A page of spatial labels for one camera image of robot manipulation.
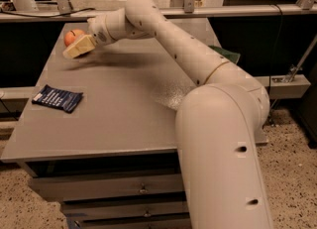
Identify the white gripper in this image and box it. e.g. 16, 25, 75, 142
62, 14, 115, 58

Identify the orange red apple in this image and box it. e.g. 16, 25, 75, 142
63, 29, 85, 47

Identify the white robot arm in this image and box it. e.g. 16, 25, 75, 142
63, 0, 273, 229

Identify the dark blue snack packet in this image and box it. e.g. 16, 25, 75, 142
32, 85, 83, 113

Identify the metal railing beam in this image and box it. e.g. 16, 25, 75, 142
0, 4, 317, 23

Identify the grey drawer cabinet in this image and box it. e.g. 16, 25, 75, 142
0, 18, 268, 229

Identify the green yellow sponge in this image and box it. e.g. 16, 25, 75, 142
211, 46, 241, 64

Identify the black cable on railing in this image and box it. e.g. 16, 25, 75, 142
0, 7, 97, 19

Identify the black hanging cable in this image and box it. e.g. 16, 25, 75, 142
265, 4, 284, 127

